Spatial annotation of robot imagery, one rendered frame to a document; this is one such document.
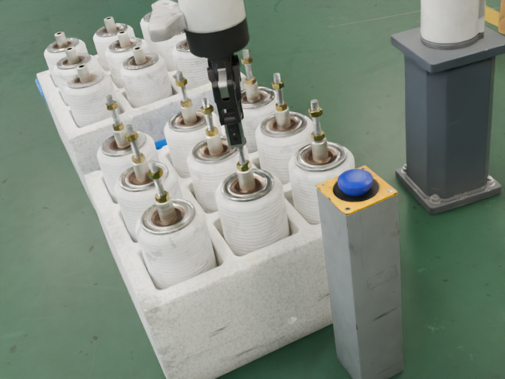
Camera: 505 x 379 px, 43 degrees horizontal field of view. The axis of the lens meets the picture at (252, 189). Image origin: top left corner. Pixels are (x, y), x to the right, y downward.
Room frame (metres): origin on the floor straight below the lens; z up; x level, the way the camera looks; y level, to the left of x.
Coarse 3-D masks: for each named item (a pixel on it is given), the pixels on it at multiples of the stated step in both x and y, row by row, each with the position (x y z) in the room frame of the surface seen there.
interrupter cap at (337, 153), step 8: (328, 144) 0.80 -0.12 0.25; (336, 144) 0.80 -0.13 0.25; (304, 152) 0.80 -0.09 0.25; (328, 152) 0.79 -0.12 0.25; (336, 152) 0.78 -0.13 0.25; (344, 152) 0.77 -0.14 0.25; (296, 160) 0.78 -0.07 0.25; (304, 160) 0.77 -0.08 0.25; (312, 160) 0.77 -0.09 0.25; (328, 160) 0.77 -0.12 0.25; (336, 160) 0.76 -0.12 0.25; (344, 160) 0.76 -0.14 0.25; (304, 168) 0.75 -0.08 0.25; (312, 168) 0.75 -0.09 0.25; (320, 168) 0.74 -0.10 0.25; (328, 168) 0.74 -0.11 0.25
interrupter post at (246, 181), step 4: (240, 172) 0.73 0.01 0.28; (244, 172) 0.73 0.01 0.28; (248, 172) 0.73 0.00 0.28; (252, 172) 0.74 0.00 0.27; (240, 176) 0.73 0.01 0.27; (244, 176) 0.73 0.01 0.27; (248, 176) 0.73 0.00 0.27; (252, 176) 0.74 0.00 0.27; (240, 180) 0.73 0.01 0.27; (244, 180) 0.73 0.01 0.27; (248, 180) 0.73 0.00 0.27; (252, 180) 0.74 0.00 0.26; (240, 184) 0.74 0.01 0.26; (244, 184) 0.73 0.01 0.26; (248, 184) 0.73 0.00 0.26; (252, 184) 0.73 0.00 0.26; (240, 188) 0.74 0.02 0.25; (244, 188) 0.73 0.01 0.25; (248, 188) 0.73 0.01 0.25; (252, 188) 0.73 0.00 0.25
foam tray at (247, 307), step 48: (96, 192) 0.91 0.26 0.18; (192, 192) 0.89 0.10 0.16; (288, 192) 0.81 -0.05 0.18; (288, 240) 0.69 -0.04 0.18; (144, 288) 0.65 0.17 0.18; (192, 288) 0.63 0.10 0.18; (240, 288) 0.65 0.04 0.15; (288, 288) 0.67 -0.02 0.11; (192, 336) 0.62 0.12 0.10; (240, 336) 0.64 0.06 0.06; (288, 336) 0.67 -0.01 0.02
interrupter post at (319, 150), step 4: (312, 140) 0.78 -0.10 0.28; (324, 140) 0.77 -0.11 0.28; (312, 144) 0.77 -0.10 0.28; (316, 144) 0.77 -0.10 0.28; (320, 144) 0.77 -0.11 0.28; (324, 144) 0.77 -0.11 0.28; (312, 148) 0.78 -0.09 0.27; (316, 148) 0.77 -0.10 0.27; (320, 148) 0.77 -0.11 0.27; (324, 148) 0.77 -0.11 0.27; (312, 152) 0.78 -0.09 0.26; (316, 152) 0.77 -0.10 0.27; (320, 152) 0.77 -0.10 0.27; (324, 152) 0.77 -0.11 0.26; (316, 156) 0.77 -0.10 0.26; (320, 156) 0.77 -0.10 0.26; (324, 156) 0.77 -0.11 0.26; (316, 160) 0.77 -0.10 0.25; (320, 160) 0.77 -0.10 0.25; (324, 160) 0.77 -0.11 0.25
